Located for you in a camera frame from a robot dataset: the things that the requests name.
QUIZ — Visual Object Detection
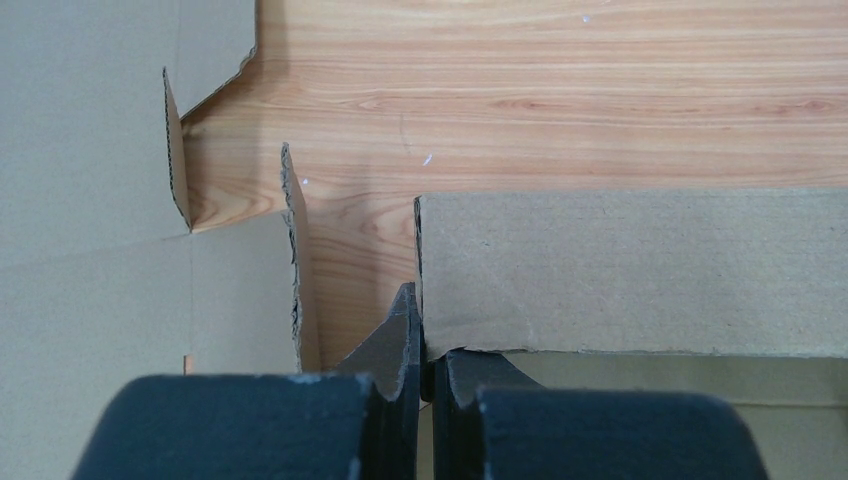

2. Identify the brown cardboard box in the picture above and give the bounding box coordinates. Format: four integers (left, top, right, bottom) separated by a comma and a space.
415, 188, 847, 479

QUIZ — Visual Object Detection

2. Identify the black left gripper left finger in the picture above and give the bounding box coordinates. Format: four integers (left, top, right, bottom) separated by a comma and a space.
74, 283, 422, 479

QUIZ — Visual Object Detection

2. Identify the flat brown cardboard sheet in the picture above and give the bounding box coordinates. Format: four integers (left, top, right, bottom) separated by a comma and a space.
1, 1, 320, 479

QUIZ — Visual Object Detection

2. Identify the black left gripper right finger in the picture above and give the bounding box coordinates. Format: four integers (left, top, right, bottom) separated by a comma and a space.
431, 350, 767, 479

